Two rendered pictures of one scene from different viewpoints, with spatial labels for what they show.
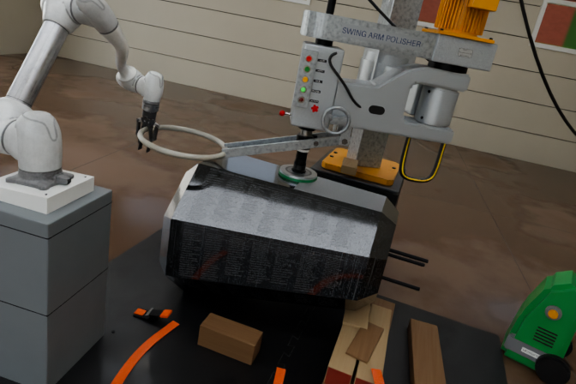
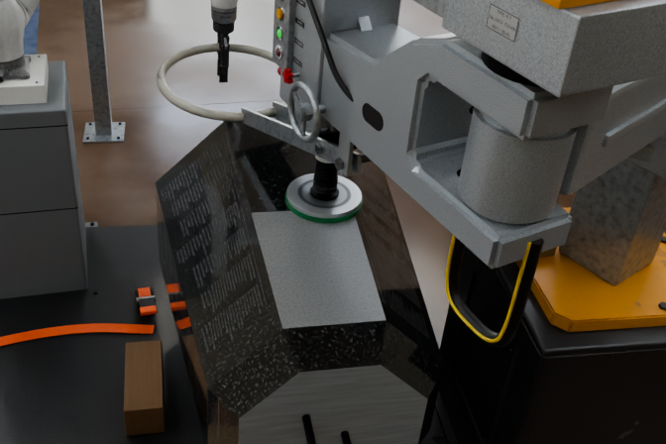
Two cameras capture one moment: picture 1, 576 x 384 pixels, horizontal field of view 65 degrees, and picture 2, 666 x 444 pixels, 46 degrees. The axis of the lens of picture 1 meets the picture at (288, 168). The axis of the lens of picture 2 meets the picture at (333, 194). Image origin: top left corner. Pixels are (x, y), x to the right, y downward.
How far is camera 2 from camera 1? 2.32 m
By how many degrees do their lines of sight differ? 56
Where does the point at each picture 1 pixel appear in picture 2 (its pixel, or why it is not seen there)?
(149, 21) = not seen: outside the picture
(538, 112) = not seen: outside the picture
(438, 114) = (470, 177)
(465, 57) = (502, 35)
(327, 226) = (222, 299)
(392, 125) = (393, 165)
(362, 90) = (353, 62)
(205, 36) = not seen: outside the picture
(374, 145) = (604, 223)
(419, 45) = not seen: outside the picture
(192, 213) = (167, 187)
